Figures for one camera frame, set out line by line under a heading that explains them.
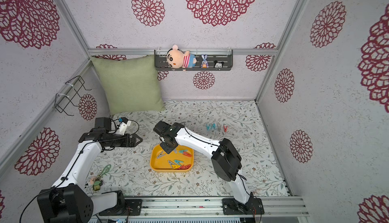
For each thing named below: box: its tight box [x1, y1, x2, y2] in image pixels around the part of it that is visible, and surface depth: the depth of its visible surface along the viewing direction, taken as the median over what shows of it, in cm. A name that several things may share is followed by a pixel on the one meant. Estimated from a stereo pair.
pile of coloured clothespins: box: [168, 149, 192, 170], surface depth 89 cm
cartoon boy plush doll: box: [166, 44, 197, 72], surface depth 87 cm
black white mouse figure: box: [213, 60, 225, 68], surface depth 94 cm
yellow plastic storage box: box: [149, 143, 194, 173], surface depth 90 cm
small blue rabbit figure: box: [200, 53, 210, 69], surface depth 93 cm
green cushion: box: [90, 54, 166, 115], surface depth 97 cm
